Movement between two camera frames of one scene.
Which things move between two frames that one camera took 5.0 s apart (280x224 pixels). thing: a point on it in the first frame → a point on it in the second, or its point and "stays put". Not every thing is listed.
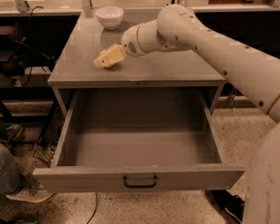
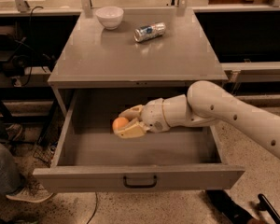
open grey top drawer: [122, 140] stays put
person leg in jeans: [5, 175] stays put
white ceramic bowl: [110, 17] stays put
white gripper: [130, 43] → [153, 115]
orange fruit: [102, 52] → [119, 122]
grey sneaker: [32, 192] stays put
